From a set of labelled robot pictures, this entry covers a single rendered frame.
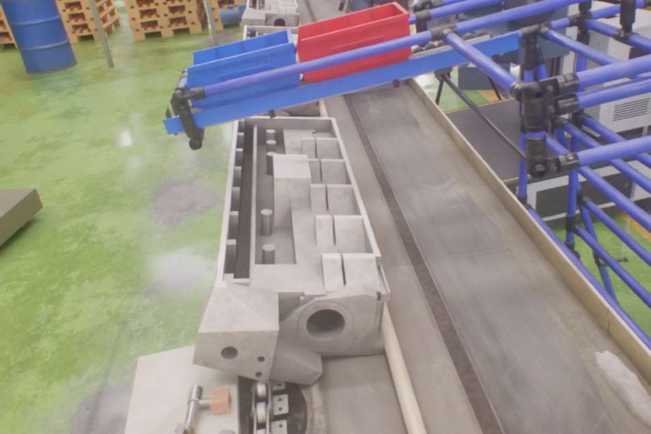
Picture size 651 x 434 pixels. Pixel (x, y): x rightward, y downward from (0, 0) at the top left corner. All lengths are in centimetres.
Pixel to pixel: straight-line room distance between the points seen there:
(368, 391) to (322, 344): 13
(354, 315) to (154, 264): 211
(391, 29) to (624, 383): 94
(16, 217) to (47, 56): 426
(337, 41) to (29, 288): 236
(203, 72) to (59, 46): 646
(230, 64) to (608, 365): 109
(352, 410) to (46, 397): 169
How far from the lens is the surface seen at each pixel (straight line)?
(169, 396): 131
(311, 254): 136
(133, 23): 892
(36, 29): 789
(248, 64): 154
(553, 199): 303
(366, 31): 154
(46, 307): 322
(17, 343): 307
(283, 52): 153
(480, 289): 152
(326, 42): 153
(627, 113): 334
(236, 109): 157
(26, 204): 399
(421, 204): 187
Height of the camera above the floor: 169
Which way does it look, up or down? 27 degrees down
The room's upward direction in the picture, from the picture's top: 8 degrees counter-clockwise
